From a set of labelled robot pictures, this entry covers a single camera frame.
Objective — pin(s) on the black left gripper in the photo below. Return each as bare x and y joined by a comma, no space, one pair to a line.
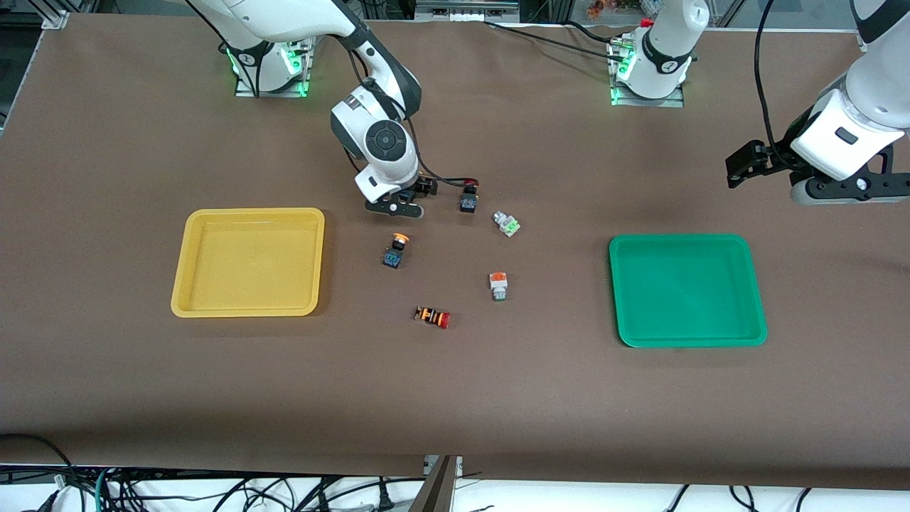
776,156

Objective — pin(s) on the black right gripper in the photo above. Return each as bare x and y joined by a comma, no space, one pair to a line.
419,187

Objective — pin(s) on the white button green block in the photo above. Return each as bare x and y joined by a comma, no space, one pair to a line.
507,226

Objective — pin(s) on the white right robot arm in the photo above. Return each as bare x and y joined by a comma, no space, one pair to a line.
384,142

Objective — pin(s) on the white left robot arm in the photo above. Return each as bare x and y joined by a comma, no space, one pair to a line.
853,107

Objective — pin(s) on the black button red cap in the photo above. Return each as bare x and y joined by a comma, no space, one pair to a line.
468,203

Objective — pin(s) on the black button yellow cap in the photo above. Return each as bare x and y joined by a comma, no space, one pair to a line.
393,257

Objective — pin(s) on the white button orange block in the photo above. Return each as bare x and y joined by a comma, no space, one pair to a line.
498,283

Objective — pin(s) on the red mushroom button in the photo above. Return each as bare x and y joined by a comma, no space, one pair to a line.
432,316

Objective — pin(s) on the green plastic tray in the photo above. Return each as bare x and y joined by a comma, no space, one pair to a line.
686,291

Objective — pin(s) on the grey equipment bar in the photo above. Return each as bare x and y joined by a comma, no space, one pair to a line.
462,11

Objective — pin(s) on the yellow plastic tray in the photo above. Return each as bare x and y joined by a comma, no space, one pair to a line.
249,263

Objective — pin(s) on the colourful item pile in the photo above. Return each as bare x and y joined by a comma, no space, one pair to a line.
618,7

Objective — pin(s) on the brown table cover mat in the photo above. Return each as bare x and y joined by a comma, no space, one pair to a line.
455,398

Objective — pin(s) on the grey table leg beam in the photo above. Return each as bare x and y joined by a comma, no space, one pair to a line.
437,491

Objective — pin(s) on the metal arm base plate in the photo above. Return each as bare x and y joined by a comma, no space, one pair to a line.
245,91
647,102

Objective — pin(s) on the aluminium frame post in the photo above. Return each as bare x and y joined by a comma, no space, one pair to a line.
60,14

